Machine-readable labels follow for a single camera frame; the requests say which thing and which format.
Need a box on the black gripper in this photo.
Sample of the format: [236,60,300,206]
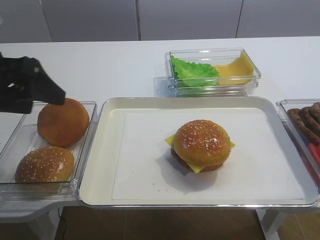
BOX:
[0,55,66,114]

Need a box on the white metal tray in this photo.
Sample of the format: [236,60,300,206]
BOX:
[79,97,320,207]

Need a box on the burger patty on tray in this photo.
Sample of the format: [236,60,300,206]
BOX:
[170,148,223,174]

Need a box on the red tomato slice front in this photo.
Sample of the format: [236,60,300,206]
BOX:
[307,142,320,173]

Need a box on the sesame bun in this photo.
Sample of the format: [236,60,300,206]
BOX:
[172,119,235,167]
[14,146,75,183]

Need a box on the yellow cheese slice on burger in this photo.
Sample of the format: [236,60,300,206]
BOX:
[165,135,223,174]

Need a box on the brown patty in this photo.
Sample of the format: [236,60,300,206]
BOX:
[287,108,309,137]
[298,101,320,146]

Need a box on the clear patty tomato container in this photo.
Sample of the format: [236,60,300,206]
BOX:
[276,99,320,187]

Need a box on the yellow cheese slice in container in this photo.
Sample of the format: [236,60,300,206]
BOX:
[214,52,254,86]

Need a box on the white paper sheet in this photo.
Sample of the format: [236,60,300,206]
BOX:
[113,109,305,202]

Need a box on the clear bun container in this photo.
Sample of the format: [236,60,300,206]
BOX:
[0,99,98,201]

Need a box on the clear lettuce cheese container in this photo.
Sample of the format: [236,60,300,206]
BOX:
[153,47,261,97]

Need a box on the green lettuce leaf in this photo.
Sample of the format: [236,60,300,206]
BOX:
[171,56,220,88]

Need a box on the brown patty back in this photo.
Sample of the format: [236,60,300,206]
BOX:
[287,108,309,137]

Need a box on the brown patty front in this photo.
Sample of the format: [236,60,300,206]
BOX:
[298,101,320,146]

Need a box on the plain bottom bun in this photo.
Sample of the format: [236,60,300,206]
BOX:
[37,98,90,148]

